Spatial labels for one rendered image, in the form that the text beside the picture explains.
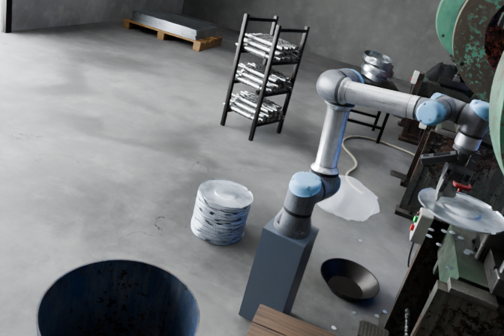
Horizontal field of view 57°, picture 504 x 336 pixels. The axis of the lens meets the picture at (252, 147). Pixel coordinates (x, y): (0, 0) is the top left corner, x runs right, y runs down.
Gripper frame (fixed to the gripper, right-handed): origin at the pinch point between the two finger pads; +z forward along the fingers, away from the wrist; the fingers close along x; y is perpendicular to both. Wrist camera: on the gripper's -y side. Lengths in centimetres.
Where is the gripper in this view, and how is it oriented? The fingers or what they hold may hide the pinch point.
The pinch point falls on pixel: (435, 196)
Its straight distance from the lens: 173.6
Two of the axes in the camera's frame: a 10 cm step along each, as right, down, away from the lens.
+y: 9.2, 3.3, -2.2
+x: 3.2, -3.0, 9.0
